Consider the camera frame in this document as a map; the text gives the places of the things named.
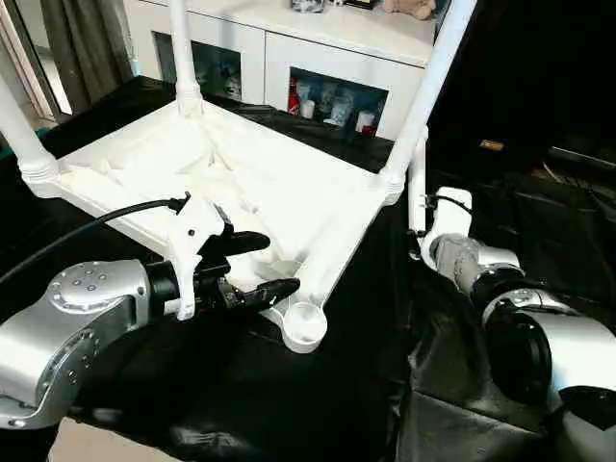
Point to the small silver object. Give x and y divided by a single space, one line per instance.
308 4

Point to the black work mat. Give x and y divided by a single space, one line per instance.
289 394

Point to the white blue patterned roll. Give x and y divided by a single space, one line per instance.
135 62

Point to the white jar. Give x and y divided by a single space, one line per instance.
308 108

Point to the white glass door cabinet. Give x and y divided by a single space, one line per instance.
337 33

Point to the pink soft toy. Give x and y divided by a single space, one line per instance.
406 6

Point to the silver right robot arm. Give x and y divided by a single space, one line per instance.
553 327

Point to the white plastic table leg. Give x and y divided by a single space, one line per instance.
185 58
433 86
417 192
29 144

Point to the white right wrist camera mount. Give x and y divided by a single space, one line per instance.
450 212

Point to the small gold object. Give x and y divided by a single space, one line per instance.
492 145

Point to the red package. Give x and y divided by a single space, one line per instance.
292 96

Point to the white plastic table top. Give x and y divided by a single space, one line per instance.
289 183

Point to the white cup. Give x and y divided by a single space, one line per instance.
366 120

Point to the beige curtain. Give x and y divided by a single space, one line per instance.
86 48

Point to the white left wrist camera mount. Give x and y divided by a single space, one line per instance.
197 226

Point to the dark long rod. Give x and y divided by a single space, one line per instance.
582 156

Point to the white tub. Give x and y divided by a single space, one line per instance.
340 110

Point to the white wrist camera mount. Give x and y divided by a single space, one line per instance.
197 226
450 212

